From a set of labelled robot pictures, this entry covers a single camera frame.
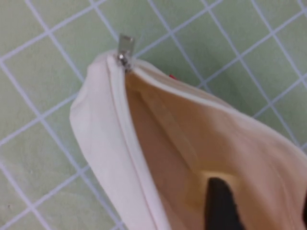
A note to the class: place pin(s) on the cream fabric pencil case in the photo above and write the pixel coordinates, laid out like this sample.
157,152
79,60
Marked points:
108,134

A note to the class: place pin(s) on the green grid cutting mat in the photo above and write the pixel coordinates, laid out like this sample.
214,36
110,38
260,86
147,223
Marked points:
36,95

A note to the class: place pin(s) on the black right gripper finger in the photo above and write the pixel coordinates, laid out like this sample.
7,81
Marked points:
221,208

